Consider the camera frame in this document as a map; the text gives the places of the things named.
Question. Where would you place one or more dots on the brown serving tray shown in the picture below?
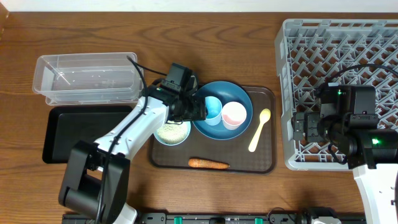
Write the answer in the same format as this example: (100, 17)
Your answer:
(234, 151)

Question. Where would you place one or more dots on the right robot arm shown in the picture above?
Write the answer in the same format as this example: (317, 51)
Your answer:
(348, 121)

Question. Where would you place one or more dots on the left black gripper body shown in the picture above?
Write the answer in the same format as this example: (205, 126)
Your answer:
(189, 111)

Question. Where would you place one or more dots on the light blue cup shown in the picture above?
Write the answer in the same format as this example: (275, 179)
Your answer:
(213, 108)

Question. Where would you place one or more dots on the black plastic tray bin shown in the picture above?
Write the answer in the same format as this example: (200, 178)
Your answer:
(69, 124)

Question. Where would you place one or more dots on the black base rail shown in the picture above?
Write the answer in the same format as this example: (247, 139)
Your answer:
(161, 218)

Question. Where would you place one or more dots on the yellow plastic spoon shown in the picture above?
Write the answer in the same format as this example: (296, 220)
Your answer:
(264, 117)

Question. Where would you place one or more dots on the dark blue plate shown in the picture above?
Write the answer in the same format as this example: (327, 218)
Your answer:
(225, 92)

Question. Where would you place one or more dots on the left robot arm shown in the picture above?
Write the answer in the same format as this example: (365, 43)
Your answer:
(95, 182)

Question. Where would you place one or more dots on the grey dishwasher rack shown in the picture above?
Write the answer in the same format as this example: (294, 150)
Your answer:
(308, 51)

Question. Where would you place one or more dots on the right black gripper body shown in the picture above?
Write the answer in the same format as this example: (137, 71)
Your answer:
(313, 119)

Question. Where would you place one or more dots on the light blue rice bowl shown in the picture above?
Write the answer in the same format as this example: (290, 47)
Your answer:
(173, 134)

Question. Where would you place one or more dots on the clear plastic bin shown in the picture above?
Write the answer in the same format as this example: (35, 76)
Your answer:
(87, 79)

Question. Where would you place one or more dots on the orange carrot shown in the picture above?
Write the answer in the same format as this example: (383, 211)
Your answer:
(207, 164)

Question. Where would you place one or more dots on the pink cup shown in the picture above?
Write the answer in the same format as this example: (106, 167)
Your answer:
(233, 114)

